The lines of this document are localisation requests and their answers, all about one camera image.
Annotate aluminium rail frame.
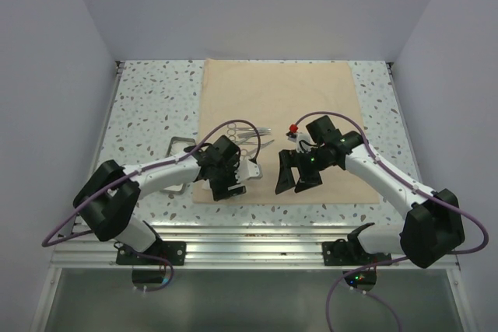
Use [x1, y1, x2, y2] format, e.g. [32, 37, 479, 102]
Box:
[29, 60, 475, 332]

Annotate steel scissors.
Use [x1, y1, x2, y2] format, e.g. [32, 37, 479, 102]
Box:
[226, 123, 271, 132]
[241, 139, 275, 158]

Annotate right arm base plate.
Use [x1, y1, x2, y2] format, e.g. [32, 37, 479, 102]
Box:
[321, 239, 392, 267]

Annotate steel tweezers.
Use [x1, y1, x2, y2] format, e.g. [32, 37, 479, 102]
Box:
[237, 129, 272, 139]

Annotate steel forceps with rings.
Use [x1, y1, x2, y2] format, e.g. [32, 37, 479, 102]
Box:
[232, 136, 258, 145]

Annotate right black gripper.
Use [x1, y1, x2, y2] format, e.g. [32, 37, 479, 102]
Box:
[275, 145, 332, 194]

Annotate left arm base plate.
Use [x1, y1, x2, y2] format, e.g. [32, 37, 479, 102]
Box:
[114, 241, 187, 266]

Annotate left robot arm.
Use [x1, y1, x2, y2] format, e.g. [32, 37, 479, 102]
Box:
[73, 135, 261, 264]

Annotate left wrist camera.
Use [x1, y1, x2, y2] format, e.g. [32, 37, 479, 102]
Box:
[235, 159, 262, 183]

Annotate beige cloth mat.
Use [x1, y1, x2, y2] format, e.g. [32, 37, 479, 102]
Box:
[198, 59, 379, 205]

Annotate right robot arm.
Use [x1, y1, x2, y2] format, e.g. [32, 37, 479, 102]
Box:
[275, 115, 465, 268]

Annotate metal instrument tray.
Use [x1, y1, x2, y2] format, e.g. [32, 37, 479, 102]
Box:
[161, 137, 196, 194]

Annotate white sterile packet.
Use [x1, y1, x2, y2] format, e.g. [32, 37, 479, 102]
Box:
[202, 180, 211, 190]

